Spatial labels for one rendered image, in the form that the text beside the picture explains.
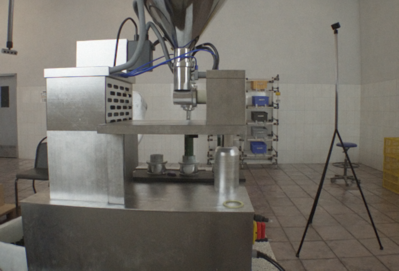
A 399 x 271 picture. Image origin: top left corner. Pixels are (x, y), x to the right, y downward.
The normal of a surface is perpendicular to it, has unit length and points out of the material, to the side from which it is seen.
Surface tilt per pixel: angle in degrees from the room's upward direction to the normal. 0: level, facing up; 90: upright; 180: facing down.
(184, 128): 90
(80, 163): 90
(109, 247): 90
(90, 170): 90
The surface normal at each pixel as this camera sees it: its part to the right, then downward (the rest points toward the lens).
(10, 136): -0.05, 0.05
